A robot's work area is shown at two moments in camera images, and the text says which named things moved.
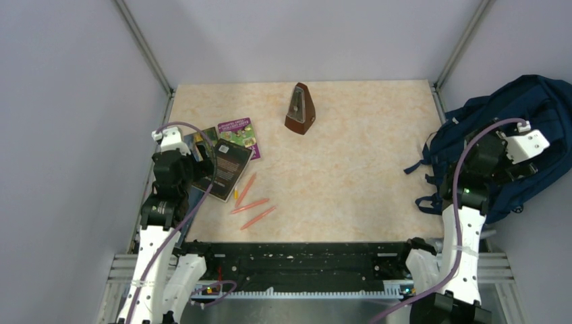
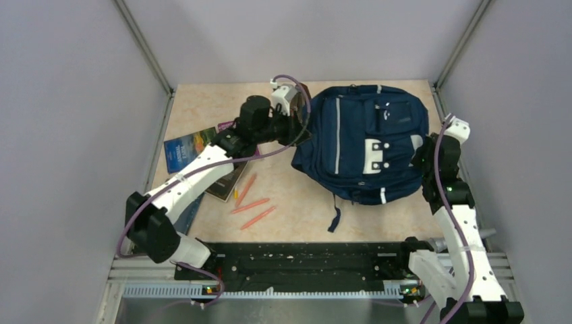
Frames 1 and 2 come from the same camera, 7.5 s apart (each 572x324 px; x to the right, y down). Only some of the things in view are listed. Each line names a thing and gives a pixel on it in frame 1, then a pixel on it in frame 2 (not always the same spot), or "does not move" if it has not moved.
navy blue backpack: [544, 102] → [365, 146]
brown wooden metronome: [301, 112] does not move
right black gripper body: [499, 173] → [419, 158]
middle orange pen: [250, 205] does not move
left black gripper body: [195, 170] → [281, 128]
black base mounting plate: [301, 266] does not move
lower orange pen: [258, 218] does not move
